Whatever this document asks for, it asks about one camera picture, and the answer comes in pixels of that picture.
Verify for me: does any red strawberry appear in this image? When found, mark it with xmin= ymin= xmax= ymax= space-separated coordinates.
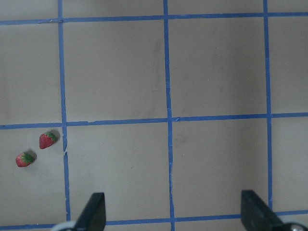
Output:
xmin=15 ymin=153 xmax=35 ymax=167
xmin=39 ymin=131 xmax=57 ymax=149

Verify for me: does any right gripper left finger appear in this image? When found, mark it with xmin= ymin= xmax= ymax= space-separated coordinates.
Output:
xmin=51 ymin=192 xmax=106 ymax=231

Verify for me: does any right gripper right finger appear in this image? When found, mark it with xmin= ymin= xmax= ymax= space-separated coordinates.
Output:
xmin=240 ymin=190 xmax=308 ymax=231

